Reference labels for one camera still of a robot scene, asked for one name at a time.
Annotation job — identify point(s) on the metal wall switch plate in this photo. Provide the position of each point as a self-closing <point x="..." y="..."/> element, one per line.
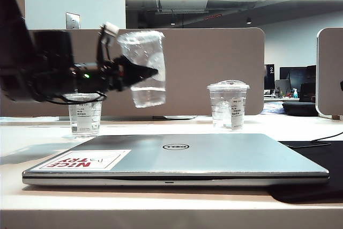
<point x="73" y="20"/>

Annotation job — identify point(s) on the tall clear plastic coffee cup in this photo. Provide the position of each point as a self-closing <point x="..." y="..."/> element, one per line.
<point x="147" y="95"/>

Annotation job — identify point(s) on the small wooden divider foot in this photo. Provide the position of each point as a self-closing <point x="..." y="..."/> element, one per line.
<point x="335" y="117"/>

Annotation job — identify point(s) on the brown desk divider panel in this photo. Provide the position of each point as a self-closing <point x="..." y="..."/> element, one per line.
<point x="209" y="62"/>

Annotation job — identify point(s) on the black mouse pad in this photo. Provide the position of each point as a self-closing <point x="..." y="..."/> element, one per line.
<point x="335" y="167"/>

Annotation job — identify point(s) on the black sign with numeral two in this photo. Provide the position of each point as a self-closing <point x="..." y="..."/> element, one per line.
<point x="269" y="76"/>

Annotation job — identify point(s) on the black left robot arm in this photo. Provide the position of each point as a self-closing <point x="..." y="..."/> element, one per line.
<point x="16" y="41"/>

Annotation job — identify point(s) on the small clear labelled plastic cup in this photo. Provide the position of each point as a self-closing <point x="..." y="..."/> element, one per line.
<point x="85" y="121"/>

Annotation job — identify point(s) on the silver Dell laptop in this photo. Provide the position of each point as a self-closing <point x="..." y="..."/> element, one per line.
<point x="201" y="156"/>

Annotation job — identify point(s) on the black computer monitor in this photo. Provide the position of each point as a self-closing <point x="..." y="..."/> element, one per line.
<point x="297" y="74"/>

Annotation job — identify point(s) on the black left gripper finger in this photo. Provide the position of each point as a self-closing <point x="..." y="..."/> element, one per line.
<point x="134" y="72"/>

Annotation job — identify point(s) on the white-edged brown divider panel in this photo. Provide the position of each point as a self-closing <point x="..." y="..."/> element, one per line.
<point x="332" y="73"/>

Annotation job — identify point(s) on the black round cushion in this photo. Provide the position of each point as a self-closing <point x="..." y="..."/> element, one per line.
<point x="300" y="108"/>

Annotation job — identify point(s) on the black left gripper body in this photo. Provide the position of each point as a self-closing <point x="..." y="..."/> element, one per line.
<point x="93" y="77"/>

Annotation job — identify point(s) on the clear domed-lid labelled cup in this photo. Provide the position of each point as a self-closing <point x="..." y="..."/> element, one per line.
<point x="227" y="105"/>

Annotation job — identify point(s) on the grey divider foot plate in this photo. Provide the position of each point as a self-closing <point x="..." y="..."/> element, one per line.
<point x="177" y="117"/>

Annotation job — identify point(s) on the black office chair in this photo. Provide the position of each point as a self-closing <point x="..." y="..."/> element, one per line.
<point x="308" y="92"/>

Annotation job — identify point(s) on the blue hand sanitizer bottle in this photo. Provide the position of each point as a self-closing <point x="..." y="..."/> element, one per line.
<point x="295" y="94"/>

